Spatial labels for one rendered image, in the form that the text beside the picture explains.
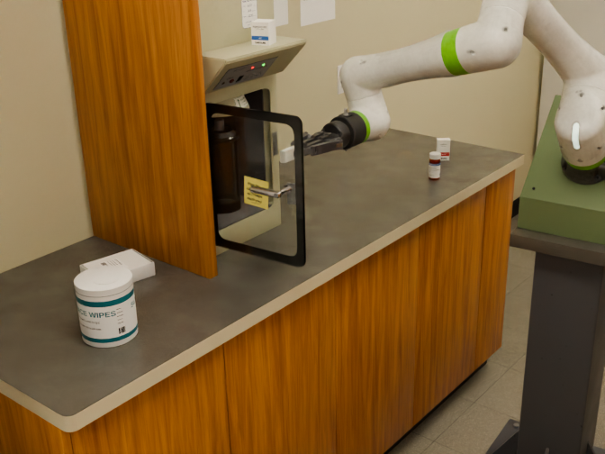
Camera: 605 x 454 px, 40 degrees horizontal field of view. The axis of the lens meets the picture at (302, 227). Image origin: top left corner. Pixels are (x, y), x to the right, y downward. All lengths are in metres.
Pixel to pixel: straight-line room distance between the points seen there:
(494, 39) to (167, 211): 0.94
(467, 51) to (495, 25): 0.09
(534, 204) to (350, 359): 0.71
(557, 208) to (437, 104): 1.68
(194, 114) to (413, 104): 1.95
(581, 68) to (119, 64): 1.21
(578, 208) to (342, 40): 1.31
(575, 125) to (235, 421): 1.17
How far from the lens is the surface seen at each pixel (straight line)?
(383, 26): 3.61
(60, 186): 2.51
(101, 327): 1.95
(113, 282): 1.93
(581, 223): 2.50
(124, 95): 2.27
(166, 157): 2.20
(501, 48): 2.06
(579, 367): 2.70
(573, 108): 2.35
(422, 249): 2.75
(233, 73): 2.17
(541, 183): 2.54
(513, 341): 3.83
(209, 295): 2.15
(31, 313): 2.18
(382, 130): 2.33
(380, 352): 2.70
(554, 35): 2.28
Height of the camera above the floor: 1.93
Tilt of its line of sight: 23 degrees down
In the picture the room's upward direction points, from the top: 1 degrees counter-clockwise
